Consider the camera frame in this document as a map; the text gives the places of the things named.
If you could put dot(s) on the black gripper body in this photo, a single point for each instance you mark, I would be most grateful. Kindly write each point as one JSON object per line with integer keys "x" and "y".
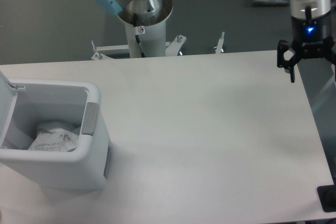
{"x": 310, "y": 39}

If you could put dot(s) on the white plastic wrapper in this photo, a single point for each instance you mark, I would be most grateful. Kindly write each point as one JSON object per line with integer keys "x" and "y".
{"x": 55, "y": 136}

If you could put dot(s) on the white trash can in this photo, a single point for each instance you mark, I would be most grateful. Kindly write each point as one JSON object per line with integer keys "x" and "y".
{"x": 27, "y": 102}

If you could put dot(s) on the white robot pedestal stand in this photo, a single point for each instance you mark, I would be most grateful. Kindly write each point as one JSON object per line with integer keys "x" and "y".
{"x": 145, "y": 27}

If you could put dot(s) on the black device at table edge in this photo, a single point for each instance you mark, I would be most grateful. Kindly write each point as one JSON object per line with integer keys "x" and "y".
{"x": 327, "y": 197}

